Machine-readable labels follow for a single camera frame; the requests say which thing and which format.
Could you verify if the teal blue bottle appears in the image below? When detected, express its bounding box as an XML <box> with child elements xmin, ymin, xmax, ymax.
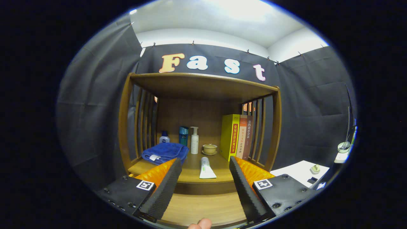
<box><xmin>179</xmin><ymin>126</ymin><xmax>189</xmax><ymax>147</ymax></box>

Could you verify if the folded blue towel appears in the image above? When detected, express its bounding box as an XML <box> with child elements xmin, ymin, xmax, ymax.
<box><xmin>141</xmin><ymin>142</ymin><xmax>190</xmax><ymax>166</ymax></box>

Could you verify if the ceiling light panel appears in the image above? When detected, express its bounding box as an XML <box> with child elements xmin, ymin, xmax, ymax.
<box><xmin>203</xmin><ymin>0</ymin><xmax>280</xmax><ymax>21</ymax></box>

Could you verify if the white tube with green label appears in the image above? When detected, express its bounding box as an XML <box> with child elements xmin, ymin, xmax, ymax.
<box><xmin>199</xmin><ymin>157</ymin><xmax>217</xmax><ymax>179</ymax></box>

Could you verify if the white side cabinet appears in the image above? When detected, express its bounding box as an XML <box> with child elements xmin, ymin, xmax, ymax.
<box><xmin>270</xmin><ymin>160</ymin><xmax>330</xmax><ymax>188</ymax></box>

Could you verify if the wooden drawer with black knob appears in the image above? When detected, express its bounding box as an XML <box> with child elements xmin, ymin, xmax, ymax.
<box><xmin>127</xmin><ymin>173</ymin><xmax>250</xmax><ymax>228</ymax></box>

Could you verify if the brown book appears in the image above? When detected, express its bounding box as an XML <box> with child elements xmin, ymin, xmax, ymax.
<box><xmin>243</xmin><ymin>115</ymin><xmax>254</xmax><ymax>160</ymax></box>

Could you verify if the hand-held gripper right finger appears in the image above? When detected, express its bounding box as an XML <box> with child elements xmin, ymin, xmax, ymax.
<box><xmin>229</xmin><ymin>156</ymin><xmax>317</xmax><ymax>223</ymax></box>

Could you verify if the wooden cabinet with slatted sides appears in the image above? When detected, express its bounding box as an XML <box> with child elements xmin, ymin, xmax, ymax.
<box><xmin>118</xmin><ymin>72</ymin><xmax>282</xmax><ymax>228</ymax></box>

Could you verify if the white pump bottle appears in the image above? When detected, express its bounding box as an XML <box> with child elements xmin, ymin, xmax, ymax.
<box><xmin>190</xmin><ymin>127</ymin><xmax>200</xmax><ymax>155</ymax></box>

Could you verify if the beige lidded teacup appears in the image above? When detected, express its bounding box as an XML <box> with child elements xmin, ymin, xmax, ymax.
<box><xmin>202</xmin><ymin>144</ymin><xmax>218</xmax><ymax>156</ymax></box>

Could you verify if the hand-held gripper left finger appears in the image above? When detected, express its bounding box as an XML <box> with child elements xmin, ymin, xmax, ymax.
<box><xmin>97</xmin><ymin>158</ymin><xmax>183</xmax><ymax>224</ymax></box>

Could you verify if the orange and white book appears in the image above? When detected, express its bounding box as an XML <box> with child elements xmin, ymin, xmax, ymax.
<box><xmin>237</xmin><ymin>115</ymin><xmax>248</xmax><ymax>160</ymax></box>

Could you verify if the yellow book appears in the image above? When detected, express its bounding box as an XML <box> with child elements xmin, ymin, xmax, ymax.
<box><xmin>219</xmin><ymin>114</ymin><xmax>240</xmax><ymax>162</ymax></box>

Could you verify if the computer monitor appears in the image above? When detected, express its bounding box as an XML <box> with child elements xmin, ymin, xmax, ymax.
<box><xmin>345</xmin><ymin>83</ymin><xmax>357</xmax><ymax>143</ymax></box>

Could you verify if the wooden countertop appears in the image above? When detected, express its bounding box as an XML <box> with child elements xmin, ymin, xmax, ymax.
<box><xmin>128</xmin><ymin>151</ymin><xmax>266</xmax><ymax>184</ymax></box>

